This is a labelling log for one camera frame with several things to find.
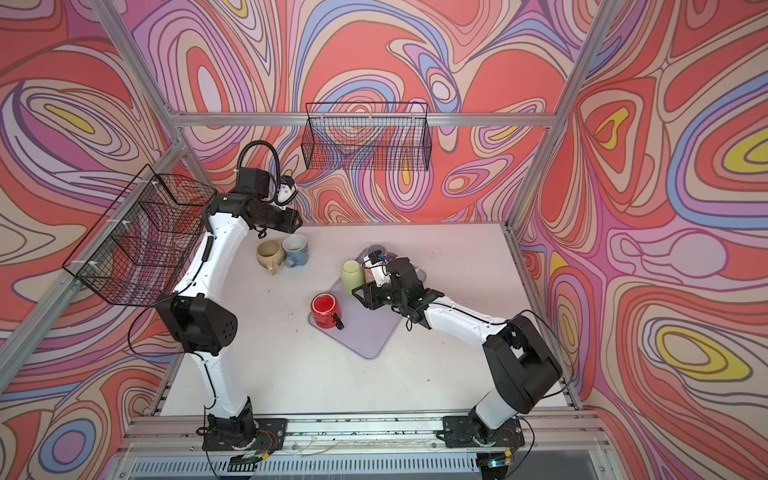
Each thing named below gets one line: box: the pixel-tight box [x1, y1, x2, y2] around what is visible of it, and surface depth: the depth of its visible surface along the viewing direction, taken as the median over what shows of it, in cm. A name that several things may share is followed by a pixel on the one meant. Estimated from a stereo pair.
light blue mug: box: [282, 233, 309, 268], surface depth 103 cm
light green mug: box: [341, 260, 366, 293], surface depth 97 cm
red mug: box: [310, 292, 345, 330], surface depth 90 cm
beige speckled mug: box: [256, 240, 286, 276], surface depth 103 cm
